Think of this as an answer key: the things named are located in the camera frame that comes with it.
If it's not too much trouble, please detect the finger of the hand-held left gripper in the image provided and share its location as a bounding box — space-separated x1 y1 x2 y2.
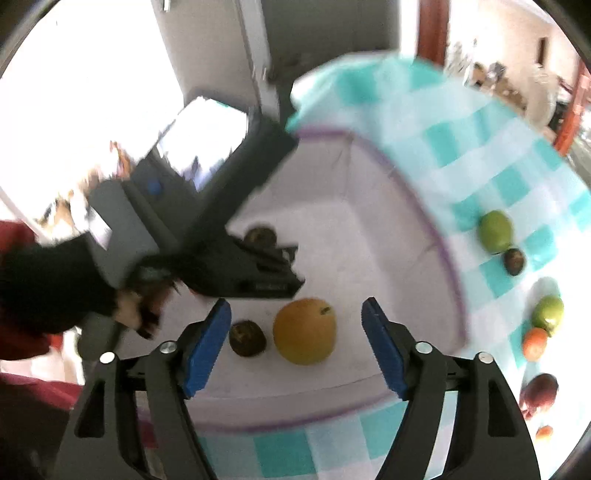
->
226 234 300 267
178 251 306 300

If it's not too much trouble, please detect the person's left hand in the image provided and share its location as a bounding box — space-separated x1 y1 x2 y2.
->
113 261 178 341

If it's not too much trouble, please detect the dark brown round fruit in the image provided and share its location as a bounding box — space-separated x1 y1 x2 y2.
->
503 248 526 277
228 319 267 358
243 225 278 248

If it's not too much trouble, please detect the orange metal frame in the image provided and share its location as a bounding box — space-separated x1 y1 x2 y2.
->
553 62 591 155

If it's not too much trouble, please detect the green round fruit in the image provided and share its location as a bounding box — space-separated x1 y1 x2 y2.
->
477 210 515 255

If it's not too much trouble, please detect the dark red apple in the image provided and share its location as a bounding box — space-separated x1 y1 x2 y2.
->
519 373 560 420

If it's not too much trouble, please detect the green apple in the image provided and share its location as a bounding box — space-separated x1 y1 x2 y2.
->
530 295 565 337

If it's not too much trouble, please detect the person's left forearm black sleeve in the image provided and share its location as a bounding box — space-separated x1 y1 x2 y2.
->
0 231 122 334

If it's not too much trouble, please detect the teal checkered tablecloth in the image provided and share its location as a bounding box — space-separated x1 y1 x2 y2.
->
196 51 591 480

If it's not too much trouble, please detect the brown wooden door frame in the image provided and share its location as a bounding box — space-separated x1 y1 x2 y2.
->
417 0 450 66

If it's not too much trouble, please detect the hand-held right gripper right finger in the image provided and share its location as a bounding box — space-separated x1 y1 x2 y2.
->
361 296 542 480

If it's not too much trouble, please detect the person's red clothing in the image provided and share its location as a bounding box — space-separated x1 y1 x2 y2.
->
0 220 81 418

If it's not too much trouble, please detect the white basket with purple rim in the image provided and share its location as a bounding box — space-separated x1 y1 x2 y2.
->
137 129 468 433

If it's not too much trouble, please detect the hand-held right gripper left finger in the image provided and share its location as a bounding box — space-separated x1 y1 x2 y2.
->
53 298 232 480

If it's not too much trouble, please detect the white door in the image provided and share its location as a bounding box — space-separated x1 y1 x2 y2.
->
151 0 274 114

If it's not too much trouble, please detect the yellow pear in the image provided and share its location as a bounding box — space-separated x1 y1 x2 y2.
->
272 298 337 366

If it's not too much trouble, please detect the orange tangerine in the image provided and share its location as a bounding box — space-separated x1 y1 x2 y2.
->
522 327 549 363

